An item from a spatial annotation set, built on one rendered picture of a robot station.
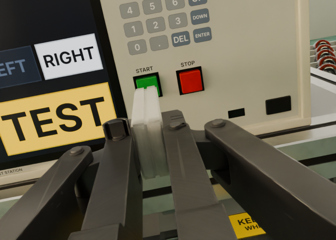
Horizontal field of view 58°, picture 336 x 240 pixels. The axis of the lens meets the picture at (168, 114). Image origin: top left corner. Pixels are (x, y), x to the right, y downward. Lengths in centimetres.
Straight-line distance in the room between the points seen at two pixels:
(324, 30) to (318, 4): 57
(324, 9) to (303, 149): 731
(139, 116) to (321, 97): 28
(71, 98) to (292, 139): 20
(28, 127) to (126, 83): 10
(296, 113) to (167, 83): 13
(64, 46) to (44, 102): 5
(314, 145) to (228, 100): 8
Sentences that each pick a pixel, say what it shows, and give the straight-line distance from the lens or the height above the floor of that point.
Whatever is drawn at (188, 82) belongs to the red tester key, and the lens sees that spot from 27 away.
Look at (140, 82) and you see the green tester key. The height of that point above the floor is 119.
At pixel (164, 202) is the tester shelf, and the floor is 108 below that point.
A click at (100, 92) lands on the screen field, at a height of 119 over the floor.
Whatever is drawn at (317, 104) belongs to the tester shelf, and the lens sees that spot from 38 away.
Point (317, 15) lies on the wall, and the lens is 751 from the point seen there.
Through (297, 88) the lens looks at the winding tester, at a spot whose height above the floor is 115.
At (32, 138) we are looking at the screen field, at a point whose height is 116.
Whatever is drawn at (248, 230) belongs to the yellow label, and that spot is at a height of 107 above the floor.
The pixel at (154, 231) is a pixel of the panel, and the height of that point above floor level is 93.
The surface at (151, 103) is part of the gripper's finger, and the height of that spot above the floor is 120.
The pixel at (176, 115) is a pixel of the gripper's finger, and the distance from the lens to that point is 17.
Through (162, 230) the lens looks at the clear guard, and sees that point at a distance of 28.
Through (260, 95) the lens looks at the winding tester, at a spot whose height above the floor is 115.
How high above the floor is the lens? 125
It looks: 19 degrees down
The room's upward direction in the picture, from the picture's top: 11 degrees counter-clockwise
